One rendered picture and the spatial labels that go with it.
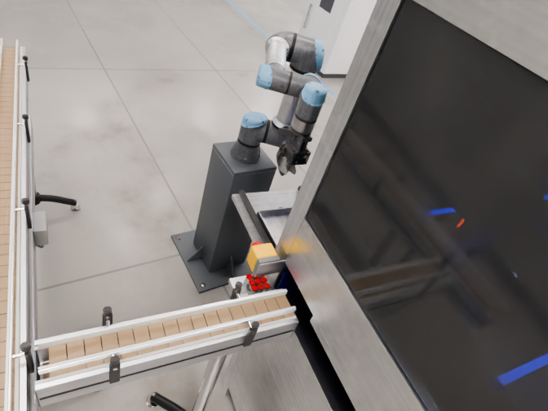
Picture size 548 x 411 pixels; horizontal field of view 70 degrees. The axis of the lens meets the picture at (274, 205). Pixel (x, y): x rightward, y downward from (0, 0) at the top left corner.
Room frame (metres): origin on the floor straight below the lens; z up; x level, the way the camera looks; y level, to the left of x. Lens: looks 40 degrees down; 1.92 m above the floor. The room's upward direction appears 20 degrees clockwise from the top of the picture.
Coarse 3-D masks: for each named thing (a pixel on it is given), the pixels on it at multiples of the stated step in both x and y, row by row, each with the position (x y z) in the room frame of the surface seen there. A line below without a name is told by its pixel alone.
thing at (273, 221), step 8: (280, 208) 1.21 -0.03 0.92; (288, 208) 1.23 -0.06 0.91; (264, 216) 1.17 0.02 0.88; (272, 216) 1.18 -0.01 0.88; (280, 216) 1.20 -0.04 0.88; (288, 216) 1.22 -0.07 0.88; (264, 224) 1.09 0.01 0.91; (272, 224) 1.14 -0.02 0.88; (280, 224) 1.15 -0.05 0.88; (272, 232) 1.09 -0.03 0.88; (280, 232) 1.11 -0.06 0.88; (272, 240) 1.03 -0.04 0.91
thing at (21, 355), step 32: (0, 64) 1.41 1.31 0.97; (0, 96) 1.25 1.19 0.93; (0, 128) 1.07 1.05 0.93; (0, 160) 0.92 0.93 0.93; (0, 192) 0.79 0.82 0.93; (0, 224) 0.68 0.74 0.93; (0, 256) 0.58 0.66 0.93; (0, 288) 0.50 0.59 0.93; (0, 320) 0.42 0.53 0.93; (0, 352) 0.36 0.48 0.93; (0, 384) 0.30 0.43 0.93
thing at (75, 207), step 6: (36, 198) 1.47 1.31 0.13; (42, 198) 1.50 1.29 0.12; (48, 198) 1.52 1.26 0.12; (54, 198) 1.54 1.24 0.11; (60, 198) 1.56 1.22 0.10; (66, 198) 1.59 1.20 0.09; (36, 204) 1.46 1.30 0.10; (66, 204) 1.57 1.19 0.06; (72, 204) 1.59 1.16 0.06; (72, 210) 1.59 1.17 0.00; (78, 210) 1.60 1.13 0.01
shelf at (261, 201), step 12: (252, 192) 1.28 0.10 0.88; (264, 192) 1.31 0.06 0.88; (276, 192) 1.34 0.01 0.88; (288, 192) 1.37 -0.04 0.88; (240, 204) 1.19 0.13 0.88; (252, 204) 1.21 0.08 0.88; (264, 204) 1.24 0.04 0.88; (276, 204) 1.27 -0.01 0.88; (288, 204) 1.29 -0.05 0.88; (252, 228) 1.08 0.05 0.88; (252, 240) 1.04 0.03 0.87
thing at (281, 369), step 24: (312, 336) 0.72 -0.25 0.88; (264, 360) 0.75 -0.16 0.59; (288, 360) 0.68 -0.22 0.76; (312, 360) 0.64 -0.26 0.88; (240, 384) 0.80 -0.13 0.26; (264, 384) 0.71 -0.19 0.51; (288, 384) 0.65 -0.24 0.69; (312, 384) 0.59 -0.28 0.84; (336, 384) 0.60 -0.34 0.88; (240, 408) 0.75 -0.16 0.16; (264, 408) 0.67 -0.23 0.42; (288, 408) 0.61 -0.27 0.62; (312, 408) 0.56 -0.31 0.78; (336, 408) 0.53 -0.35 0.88
